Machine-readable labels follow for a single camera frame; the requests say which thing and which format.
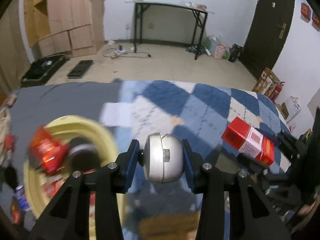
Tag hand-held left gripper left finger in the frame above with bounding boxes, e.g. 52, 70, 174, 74
28, 139, 140, 240

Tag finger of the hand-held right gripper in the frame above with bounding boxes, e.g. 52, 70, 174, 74
236, 152, 278, 179
255, 128, 304, 155

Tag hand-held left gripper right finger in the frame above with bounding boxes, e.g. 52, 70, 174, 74
182, 139, 292, 240

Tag red box with white label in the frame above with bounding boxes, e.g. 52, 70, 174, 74
221, 117, 275, 166

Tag silver round case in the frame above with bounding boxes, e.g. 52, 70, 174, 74
142, 133, 185, 183

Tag black grey sponge cylinder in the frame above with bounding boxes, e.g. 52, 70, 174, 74
66, 137, 102, 174

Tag yellow plastic basin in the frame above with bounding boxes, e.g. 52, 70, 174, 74
24, 115, 127, 240

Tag person's right hand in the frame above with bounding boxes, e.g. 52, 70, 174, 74
287, 201, 318, 233

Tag brown cardboard box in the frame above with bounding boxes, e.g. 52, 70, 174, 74
275, 102, 290, 119

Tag black cloth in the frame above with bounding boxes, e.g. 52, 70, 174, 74
299, 107, 320, 205

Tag white paper bag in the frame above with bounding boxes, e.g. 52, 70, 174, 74
284, 96, 302, 124

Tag white cloth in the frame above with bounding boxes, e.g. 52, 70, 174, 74
101, 102, 137, 127

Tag red fire extinguisher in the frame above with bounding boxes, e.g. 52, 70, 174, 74
269, 81, 285, 102

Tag blue checkered blanket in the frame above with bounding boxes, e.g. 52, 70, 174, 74
100, 80, 293, 240

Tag printed cardboard box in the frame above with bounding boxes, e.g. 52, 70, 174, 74
252, 67, 282, 98

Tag black bag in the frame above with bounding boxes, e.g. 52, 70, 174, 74
229, 43, 244, 63

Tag black tray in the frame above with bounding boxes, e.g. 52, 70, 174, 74
67, 60, 93, 79

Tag pink bag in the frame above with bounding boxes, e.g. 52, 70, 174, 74
215, 44, 228, 60

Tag dark cloth pile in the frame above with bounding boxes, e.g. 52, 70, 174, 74
185, 45, 204, 54

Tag dark door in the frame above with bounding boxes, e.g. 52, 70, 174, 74
237, 0, 296, 80

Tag blue patterned can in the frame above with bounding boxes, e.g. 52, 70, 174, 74
14, 184, 30, 212

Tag white plastic bag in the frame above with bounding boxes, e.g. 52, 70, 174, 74
206, 35, 225, 55

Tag flat dark red box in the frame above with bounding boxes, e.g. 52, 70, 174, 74
4, 134, 15, 157

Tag black open case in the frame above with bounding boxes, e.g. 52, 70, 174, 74
20, 54, 69, 88

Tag small red packet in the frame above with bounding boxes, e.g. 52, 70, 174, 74
10, 201, 22, 224

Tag beige tote bag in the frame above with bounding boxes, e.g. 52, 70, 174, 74
0, 107, 12, 140

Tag black folding table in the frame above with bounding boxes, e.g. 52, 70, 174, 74
125, 0, 215, 60

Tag glass items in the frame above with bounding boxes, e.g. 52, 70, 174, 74
181, 1, 208, 9

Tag wooden wardrobe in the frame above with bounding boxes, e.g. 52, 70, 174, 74
24, 0, 105, 57

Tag beige curtain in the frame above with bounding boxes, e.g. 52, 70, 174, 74
0, 0, 33, 93

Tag power strip with cables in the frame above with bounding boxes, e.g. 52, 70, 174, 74
102, 40, 153, 60

